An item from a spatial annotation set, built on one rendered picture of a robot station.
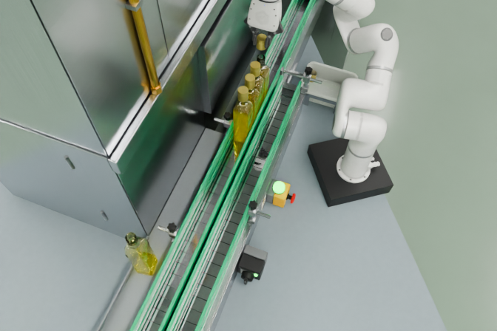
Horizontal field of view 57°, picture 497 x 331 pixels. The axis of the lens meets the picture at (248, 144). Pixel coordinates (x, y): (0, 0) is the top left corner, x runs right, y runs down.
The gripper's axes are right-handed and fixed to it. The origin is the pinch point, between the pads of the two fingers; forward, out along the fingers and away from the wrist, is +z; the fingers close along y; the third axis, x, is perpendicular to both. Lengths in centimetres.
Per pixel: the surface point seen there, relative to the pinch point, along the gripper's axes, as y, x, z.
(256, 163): 8.9, -16.7, 39.9
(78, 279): -33, -70, 67
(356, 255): 53, -27, 56
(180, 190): -12, -36, 45
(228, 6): -11.8, -1.9, -9.6
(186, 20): -14.2, -27.2, -16.0
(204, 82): -12.9, -16.3, 11.5
